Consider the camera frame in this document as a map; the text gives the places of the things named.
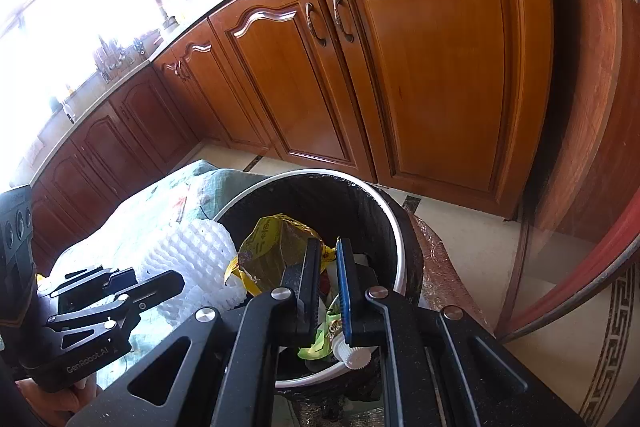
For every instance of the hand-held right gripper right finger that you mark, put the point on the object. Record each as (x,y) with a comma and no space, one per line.
(345,287)

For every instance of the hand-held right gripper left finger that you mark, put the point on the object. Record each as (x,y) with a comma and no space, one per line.
(312,267)

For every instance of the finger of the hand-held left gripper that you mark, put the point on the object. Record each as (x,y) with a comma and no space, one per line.
(95,279)
(150,289)

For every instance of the yellow green snack packet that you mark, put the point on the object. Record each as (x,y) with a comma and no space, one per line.
(275,247)

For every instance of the white foam net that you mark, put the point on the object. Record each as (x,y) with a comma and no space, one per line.
(195,252)

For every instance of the green pouch with white cap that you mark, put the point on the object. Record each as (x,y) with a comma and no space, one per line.
(352,354)

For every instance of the white trash bin black liner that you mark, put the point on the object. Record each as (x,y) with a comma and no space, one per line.
(390,227)

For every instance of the person's left hand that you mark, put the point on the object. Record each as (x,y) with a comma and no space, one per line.
(50,407)

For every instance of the plastic wrapped brown stool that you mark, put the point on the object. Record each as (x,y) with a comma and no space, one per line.
(450,277)

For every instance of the wooden kitchen cabinet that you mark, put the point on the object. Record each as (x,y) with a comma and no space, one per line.
(440,82)

